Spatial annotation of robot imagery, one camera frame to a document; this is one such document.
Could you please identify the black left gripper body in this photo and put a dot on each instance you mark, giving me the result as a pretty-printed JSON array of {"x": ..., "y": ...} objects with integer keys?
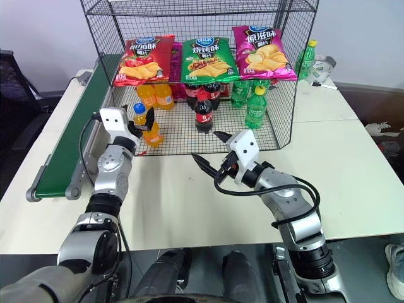
[{"x": 136, "y": 129}]

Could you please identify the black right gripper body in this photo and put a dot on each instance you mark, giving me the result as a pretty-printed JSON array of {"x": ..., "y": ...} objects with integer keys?
[{"x": 227, "y": 168}]

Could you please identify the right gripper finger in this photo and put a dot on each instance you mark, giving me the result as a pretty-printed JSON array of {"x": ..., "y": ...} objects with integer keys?
[
  {"x": 204, "y": 163},
  {"x": 223, "y": 137}
]

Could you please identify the blue-capped orange soda bottle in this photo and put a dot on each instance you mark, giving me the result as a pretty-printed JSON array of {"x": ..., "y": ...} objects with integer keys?
[{"x": 153, "y": 137}]

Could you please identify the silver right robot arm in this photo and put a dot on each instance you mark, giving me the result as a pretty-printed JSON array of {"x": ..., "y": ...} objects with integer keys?
[{"x": 303, "y": 227}]

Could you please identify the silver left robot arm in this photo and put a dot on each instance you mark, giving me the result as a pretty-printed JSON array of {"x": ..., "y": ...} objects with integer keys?
[{"x": 107, "y": 164}]

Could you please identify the green conveyor belt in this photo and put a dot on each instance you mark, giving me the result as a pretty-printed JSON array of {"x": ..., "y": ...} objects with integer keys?
[{"x": 72, "y": 135}]

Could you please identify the red-capped cola bottle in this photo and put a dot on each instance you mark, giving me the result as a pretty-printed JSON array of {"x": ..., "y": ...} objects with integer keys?
[{"x": 203, "y": 116}]

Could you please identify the yellow-capped green soda bottle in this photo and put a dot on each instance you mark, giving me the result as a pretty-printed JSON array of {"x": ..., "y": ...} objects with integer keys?
[
  {"x": 305, "y": 61},
  {"x": 256, "y": 110}
]

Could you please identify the red snack package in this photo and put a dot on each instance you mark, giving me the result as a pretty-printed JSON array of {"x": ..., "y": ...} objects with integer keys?
[{"x": 224, "y": 90}]

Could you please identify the red potato chip bag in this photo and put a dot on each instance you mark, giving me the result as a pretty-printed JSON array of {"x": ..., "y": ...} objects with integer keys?
[{"x": 142, "y": 63}]

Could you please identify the magenta snack package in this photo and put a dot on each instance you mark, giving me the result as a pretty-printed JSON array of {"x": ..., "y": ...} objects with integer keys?
[{"x": 176, "y": 55}]

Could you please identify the green potato chip bag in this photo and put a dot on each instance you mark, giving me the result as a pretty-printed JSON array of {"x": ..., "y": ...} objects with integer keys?
[{"x": 206, "y": 60}]

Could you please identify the purple potato chip bag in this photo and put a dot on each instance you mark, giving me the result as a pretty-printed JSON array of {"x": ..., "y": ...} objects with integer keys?
[{"x": 265, "y": 53}]

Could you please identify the black mesh office chair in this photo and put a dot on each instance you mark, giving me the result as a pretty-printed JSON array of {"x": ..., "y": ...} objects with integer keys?
[{"x": 19, "y": 101}]

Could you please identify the white marker pen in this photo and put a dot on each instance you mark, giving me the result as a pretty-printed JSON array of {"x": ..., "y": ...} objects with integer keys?
[{"x": 323, "y": 85}]

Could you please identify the white tape roll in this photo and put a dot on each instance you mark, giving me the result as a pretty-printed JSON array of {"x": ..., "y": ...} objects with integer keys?
[{"x": 322, "y": 69}]

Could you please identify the white shoe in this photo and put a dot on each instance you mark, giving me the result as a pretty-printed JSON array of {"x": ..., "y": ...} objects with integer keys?
[{"x": 377, "y": 127}]

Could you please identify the grey sneaker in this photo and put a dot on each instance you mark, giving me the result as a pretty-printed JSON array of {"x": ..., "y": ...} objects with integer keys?
[{"x": 396, "y": 268}]

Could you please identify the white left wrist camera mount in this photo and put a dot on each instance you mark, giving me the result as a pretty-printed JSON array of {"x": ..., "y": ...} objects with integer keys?
[{"x": 112, "y": 121}]

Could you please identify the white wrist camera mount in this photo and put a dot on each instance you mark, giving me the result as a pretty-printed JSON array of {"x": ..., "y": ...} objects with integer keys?
[
  {"x": 244, "y": 148},
  {"x": 112, "y": 121}
]

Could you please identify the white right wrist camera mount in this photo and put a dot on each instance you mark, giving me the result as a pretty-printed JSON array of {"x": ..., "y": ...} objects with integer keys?
[{"x": 244, "y": 148}]

